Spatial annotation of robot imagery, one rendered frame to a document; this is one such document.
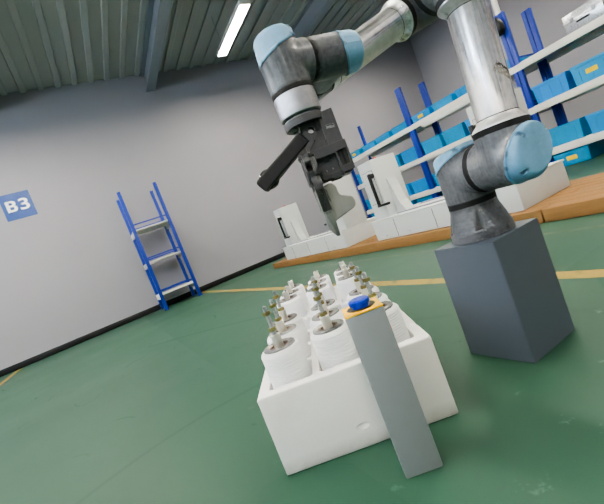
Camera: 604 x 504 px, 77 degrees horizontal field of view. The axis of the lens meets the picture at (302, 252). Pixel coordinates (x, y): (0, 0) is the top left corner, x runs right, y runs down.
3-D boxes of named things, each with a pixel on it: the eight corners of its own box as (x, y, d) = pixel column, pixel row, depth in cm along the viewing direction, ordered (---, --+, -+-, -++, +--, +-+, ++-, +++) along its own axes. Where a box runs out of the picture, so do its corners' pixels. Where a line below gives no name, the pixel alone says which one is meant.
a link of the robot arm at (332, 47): (331, 51, 78) (284, 61, 75) (358, 16, 68) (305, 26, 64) (344, 88, 79) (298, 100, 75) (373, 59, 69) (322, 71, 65)
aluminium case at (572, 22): (587, 31, 421) (581, 14, 420) (627, 9, 387) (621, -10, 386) (565, 36, 404) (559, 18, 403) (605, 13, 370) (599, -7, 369)
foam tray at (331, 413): (408, 351, 120) (388, 298, 118) (459, 413, 81) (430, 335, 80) (292, 395, 121) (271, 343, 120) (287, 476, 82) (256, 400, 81)
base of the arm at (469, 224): (476, 229, 108) (464, 196, 107) (528, 219, 94) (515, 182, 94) (441, 248, 101) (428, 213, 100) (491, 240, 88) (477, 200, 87)
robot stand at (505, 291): (509, 324, 112) (475, 228, 110) (575, 329, 96) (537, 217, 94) (470, 353, 104) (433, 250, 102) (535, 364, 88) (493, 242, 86)
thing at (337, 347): (358, 414, 82) (327, 337, 81) (328, 408, 89) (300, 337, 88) (384, 390, 88) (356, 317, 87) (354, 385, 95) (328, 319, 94)
